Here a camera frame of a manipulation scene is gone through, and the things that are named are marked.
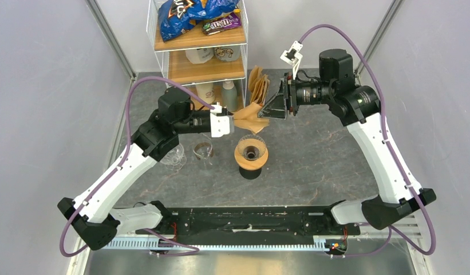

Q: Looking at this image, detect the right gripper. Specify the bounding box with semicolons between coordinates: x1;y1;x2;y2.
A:
258;71;335;120

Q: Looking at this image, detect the brown paper coffee filter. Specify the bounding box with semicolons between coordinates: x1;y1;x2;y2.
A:
232;103;270;134

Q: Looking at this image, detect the clear ribbed glass dripper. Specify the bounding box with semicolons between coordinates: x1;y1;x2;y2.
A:
236;135;267;161

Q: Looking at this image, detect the round wooden dripper stand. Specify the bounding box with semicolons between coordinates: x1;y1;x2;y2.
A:
234;146;268;171

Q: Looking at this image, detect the black coffee server pot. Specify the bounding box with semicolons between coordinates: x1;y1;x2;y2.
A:
239;167;262;180

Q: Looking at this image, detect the glass carafe with brown band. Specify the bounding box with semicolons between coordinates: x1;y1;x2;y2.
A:
193;133;214;170

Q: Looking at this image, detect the clear glass dripper with handle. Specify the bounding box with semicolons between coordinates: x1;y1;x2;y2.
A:
160;144;187;171

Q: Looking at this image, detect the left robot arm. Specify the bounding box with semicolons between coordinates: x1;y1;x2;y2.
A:
57;87;232;250

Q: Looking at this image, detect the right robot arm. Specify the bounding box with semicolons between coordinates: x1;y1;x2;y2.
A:
258;49;437;234

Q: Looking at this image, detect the brown paper filter stack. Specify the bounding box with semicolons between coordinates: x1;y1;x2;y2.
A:
248;65;270;106

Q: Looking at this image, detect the grey green spray bottle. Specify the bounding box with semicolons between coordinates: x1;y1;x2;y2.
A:
221;80;238;113

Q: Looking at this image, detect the white cylindrical bottle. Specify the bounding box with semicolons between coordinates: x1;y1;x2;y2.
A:
195;82;215;104

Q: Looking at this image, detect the white printed cup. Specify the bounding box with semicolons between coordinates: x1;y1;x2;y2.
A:
214;46;241;62

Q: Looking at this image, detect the purple candy bag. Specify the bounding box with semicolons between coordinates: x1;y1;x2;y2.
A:
202;13;242;36

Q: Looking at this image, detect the blue chips bag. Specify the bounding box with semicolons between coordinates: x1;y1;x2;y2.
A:
157;0;239;42

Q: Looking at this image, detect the white wire shelf rack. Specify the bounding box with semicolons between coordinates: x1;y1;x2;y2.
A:
146;1;248;109

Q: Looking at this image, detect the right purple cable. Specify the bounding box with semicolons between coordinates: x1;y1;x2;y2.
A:
298;24;437;259

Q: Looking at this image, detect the purple cable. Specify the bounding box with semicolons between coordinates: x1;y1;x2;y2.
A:
59;76;220;258
298;24;437;259

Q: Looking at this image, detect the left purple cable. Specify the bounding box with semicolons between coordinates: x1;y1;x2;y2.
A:
59;76;220;258

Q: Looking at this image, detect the aluminium frame rail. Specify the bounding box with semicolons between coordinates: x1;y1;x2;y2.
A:
67;206;432;274

